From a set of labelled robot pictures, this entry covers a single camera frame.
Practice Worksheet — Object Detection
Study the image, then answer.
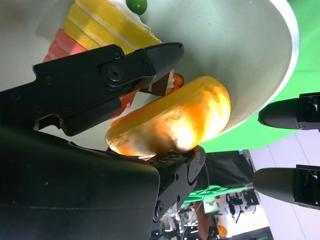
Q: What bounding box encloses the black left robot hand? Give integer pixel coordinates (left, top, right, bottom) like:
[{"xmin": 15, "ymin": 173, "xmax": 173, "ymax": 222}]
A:
[{"xmin": 252, "ymin": 91, "xmax": 320, "ymax": 210}]

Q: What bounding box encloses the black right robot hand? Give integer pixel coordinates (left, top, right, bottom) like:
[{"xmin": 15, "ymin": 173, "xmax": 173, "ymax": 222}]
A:
[{"xmin": 0, "ymin": 41, "xmax": 207, "ymax": 240}]

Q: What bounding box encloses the light pink layered cake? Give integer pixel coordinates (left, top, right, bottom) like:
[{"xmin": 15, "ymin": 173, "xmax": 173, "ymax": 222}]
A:
[{"xmin": 109, "ymin": 96, "xmax": 134, "ymax": 119}]

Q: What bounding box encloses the orange striped ring bread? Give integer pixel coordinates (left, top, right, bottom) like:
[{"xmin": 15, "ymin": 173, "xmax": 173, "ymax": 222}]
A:
[{"xmin": 104, "ymin": 76, "xmax": 232, "ymax": 159}]

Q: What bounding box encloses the brown chocolate layered cake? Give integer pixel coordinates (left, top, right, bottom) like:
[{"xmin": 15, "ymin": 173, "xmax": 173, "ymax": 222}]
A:
[{"xmin": 138, "ymin": 69, "xmax": 186, "ymax": 98}]

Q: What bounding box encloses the salmon layered cake with cherry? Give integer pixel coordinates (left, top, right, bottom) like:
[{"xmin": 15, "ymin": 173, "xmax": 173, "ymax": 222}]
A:
[{"xmin": 42, "ymin": 27, "xmax": 89, "ymax": 63}]

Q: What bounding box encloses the yellow layered cake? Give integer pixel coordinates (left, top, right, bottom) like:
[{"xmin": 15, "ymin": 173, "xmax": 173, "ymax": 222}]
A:
[{"xmin": 63, "ymin": 0, "xmax": 162, "ymax": 55}]

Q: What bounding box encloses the pale green bowl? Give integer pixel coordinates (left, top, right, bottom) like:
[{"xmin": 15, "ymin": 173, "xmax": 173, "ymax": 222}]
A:
[{"xmin": 0, "ymin": 0, "xmax": 300, "ymax": 146}]

